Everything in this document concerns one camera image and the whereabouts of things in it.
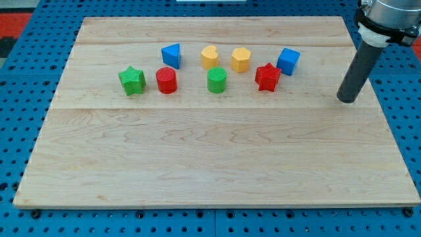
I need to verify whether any green cylinder block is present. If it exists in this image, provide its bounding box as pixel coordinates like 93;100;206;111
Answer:
207;66;227;93

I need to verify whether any blue cube block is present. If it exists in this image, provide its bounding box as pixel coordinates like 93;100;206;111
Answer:
276;48;301;76

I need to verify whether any wooden board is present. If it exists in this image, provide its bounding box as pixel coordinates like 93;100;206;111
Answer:
14;16;420;209

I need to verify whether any green star block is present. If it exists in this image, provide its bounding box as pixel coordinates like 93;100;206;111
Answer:
118;66;146;96

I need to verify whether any blue triangle block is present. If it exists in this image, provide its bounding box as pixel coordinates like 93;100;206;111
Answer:
161;43;181;69

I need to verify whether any yellow pentagon block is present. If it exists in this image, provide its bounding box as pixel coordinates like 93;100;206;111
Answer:
231;47;251;73

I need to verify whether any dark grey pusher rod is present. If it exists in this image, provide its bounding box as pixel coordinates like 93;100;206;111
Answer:
337;41;384;103

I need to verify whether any red star block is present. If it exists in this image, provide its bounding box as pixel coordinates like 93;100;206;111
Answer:
255;63;282;92

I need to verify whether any red cylinder block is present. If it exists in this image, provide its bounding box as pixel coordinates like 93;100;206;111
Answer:
156;67;178;94

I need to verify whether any yellow heart block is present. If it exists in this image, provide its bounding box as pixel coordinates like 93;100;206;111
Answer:
201;45;218;70

